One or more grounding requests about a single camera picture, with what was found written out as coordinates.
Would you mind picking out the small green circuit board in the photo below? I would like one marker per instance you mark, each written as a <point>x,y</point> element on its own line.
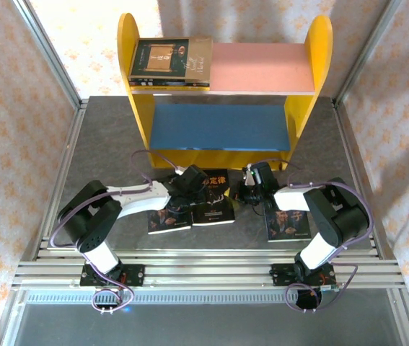
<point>330,288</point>

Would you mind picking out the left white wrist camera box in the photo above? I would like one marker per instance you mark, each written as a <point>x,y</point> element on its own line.
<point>180,170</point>

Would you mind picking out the aluminium side rail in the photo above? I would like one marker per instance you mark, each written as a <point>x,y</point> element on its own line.
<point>340,115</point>
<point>71,144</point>

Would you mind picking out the yellow cartoon book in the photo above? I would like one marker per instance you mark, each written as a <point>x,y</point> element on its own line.
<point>175,88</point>

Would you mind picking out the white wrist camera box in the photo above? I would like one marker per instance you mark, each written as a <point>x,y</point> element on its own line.
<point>249,178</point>
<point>180,170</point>

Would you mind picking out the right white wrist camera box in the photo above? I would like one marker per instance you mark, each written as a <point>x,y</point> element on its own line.
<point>249,178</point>

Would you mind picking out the tan scroll cover book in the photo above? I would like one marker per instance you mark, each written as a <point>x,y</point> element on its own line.
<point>168,57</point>

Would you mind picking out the black wolf eyes book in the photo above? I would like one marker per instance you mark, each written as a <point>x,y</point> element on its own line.
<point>168,83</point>

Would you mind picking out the aluminium corner post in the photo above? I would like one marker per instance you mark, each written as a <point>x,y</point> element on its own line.
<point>366,54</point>
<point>49,54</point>

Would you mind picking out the dark blue portrait book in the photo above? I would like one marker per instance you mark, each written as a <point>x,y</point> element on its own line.
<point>287,227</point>
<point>168,225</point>

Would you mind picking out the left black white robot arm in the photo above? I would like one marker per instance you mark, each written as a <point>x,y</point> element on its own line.
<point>88,220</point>

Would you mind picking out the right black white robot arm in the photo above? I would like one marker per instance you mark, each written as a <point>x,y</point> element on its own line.
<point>334,220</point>

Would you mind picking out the aluminium rail frame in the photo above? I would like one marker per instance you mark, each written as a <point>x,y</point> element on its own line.
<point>207,274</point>

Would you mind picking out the yellow pink blue bookshelf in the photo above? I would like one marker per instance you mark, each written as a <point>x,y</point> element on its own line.
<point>317,54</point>

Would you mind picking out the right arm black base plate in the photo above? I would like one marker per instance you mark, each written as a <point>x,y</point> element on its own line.
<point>280,275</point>

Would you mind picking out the black antler book orange title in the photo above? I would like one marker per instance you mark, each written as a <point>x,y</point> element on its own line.
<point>213,216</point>

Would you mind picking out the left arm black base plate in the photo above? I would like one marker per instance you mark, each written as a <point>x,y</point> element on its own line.
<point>137,275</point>

